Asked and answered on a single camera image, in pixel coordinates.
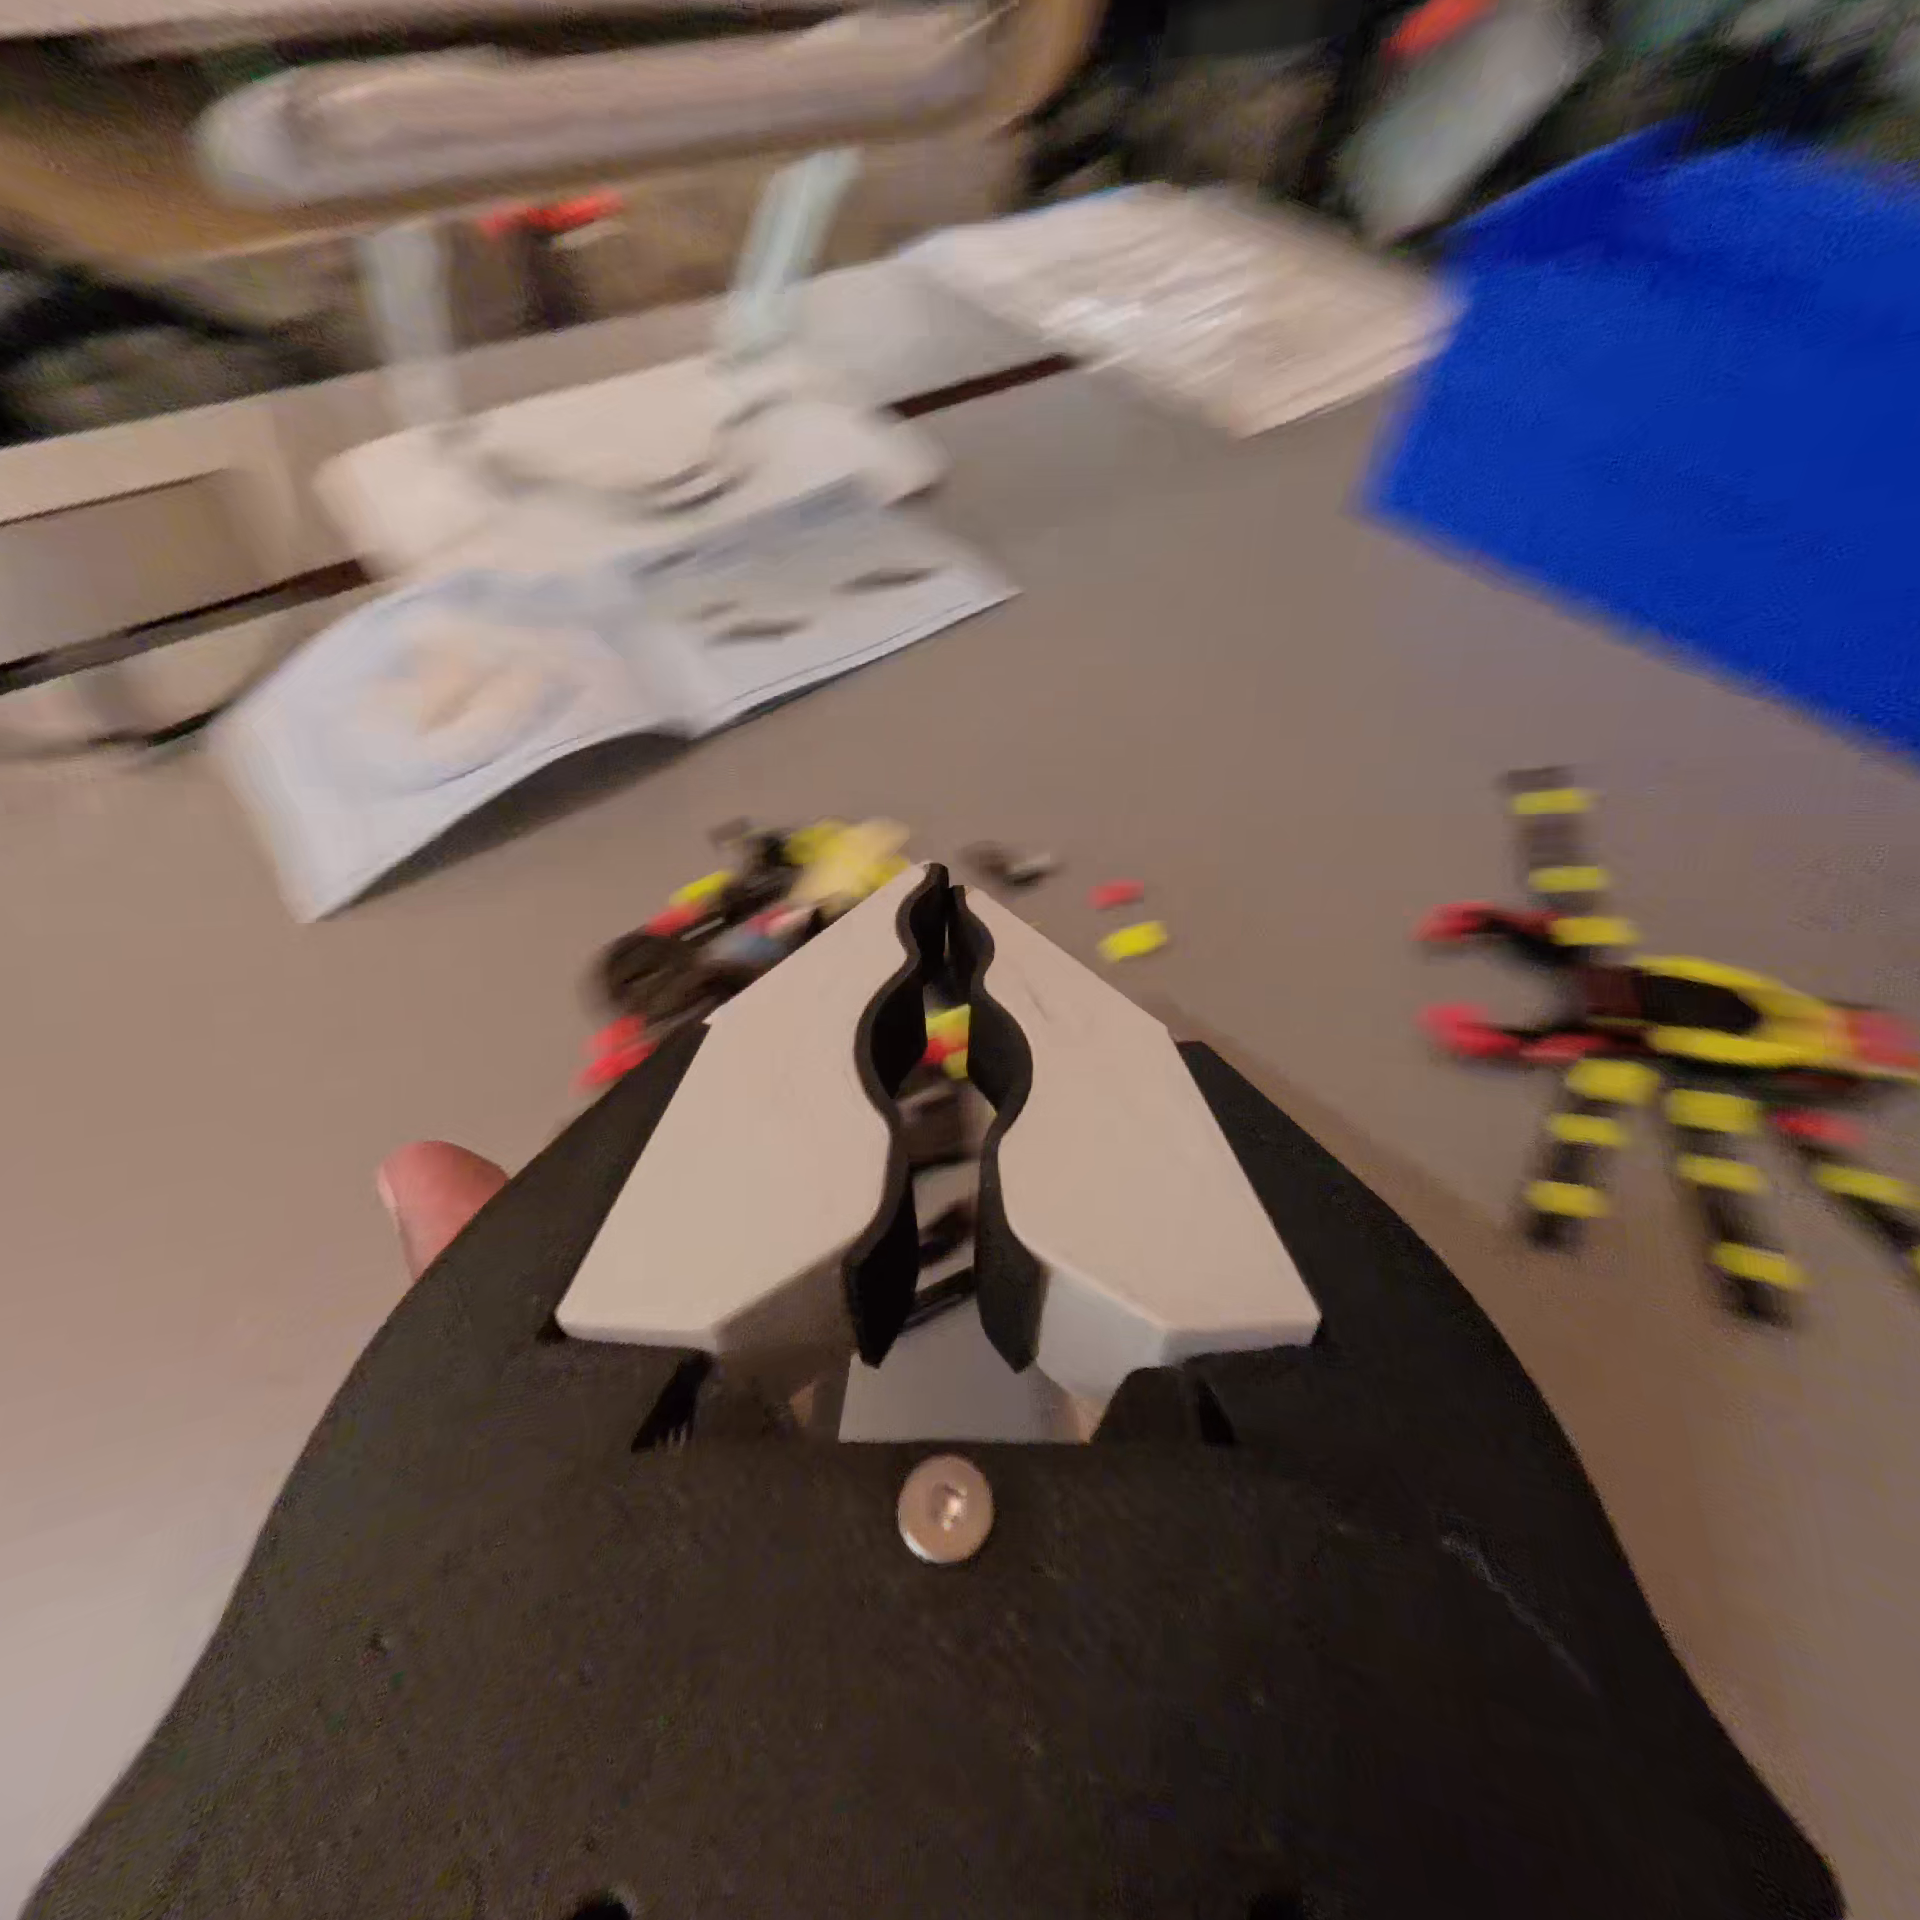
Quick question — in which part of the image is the silver metal bracket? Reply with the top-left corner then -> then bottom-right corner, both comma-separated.
195,14 -> 1000,438

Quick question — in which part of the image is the black yellow red lego model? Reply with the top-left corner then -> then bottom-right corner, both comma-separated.
1415,764 -> 1920,1331

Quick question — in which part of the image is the clear plastic bag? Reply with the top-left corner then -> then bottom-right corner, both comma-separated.
901,182 -> 1460,440

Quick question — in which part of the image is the blue plastic bin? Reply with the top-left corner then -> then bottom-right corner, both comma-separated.
1355,116 -> 1920,756

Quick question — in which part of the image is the instruction booklet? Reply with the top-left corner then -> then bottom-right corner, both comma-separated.
206,487 -> 1026,925

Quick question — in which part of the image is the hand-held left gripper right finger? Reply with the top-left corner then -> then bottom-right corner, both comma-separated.
945,884 -> 1327,1405

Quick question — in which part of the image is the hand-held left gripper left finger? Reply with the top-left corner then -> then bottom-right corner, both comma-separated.
555,862 -> 958,1375

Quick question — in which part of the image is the white flat base plate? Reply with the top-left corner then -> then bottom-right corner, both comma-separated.
312,267 -> 1086,571

